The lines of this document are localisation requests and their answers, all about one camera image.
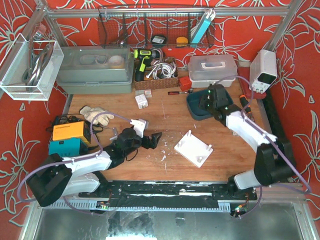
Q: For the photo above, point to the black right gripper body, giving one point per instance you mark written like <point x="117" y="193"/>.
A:
<point x="205" y="100"/>

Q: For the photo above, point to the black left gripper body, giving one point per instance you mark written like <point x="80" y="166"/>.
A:
<point x="145" y="141"/>

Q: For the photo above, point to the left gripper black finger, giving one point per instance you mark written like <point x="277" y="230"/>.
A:
<point x="154" y="139"/>
<point x="147" y="143"/>

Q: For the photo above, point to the grey metal bracket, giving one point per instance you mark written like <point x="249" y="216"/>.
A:
<point x="114" y="134"/>

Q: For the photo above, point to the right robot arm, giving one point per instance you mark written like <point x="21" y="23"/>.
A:
<point x="274" y="160"/>

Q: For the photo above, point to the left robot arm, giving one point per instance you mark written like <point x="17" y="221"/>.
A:
<point x="62" y="176"/>

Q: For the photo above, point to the orange black screwdriver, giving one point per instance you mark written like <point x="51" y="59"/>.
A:
<point x="247" y="108"/>

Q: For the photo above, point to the teal plastic tray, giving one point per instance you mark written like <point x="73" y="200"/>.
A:
<point x="193" y="100"/>

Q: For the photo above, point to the white clear toolbox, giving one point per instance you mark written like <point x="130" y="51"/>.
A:
<point x="204" y="70"/>

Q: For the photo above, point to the red small box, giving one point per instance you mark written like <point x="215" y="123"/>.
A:
<point x="185" y="83"/>

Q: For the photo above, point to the white power adapter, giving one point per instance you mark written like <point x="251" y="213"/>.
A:
<point x="141" y="101"/>

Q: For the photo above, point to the white work glove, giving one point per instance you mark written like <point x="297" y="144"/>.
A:
<point x="94" y="115"/>

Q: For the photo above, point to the yellow box device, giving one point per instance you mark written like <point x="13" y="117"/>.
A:
<point x="77" y="129"/>

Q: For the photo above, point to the teal box device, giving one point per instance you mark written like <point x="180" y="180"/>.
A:
<point x="72" y="147"/>

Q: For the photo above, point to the brown wicker basket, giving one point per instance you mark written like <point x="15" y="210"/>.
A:
<point x="154" y="84"/>

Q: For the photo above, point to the white power supply unit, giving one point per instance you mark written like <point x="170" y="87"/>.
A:
<point x="263" y="71"/>

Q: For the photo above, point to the yellow tape measure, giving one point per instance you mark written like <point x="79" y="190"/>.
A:
<point x="182" y="42"/>

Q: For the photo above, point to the grey plastic storage box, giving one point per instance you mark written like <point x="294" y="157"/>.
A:
<point x="96" y="70"/>

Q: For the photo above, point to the black round tape measure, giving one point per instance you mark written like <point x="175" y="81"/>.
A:
<point x="158" y="41"/>

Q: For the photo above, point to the blue white board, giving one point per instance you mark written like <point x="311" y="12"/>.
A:
<point x="198" y="31"/>

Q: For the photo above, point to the white mesh hanging basket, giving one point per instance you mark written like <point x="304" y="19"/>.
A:
<point x="32" y="71"/>

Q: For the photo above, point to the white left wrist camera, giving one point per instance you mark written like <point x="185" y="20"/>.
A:
<point x="139" y="125"/>

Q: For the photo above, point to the white base plate with pegs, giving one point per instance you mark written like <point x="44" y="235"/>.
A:
<point x="193" y="149"/>

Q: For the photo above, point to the red handled small tool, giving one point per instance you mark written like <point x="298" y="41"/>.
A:
<point x="177" y="92"/>

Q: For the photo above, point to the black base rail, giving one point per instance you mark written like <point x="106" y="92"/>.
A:
<point x="168" y="194"/>

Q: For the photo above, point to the black wire wall basket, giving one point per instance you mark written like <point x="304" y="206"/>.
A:
<point x="136" y="29"/>

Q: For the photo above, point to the black cable duct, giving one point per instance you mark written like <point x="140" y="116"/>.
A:
<point x="277" y="129"/>

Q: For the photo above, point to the green cordless drill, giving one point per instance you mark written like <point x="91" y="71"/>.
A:
<point x="144" y="57"/>

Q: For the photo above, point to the aluminium frame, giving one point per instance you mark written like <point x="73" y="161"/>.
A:
<point x="50" y="15"/>

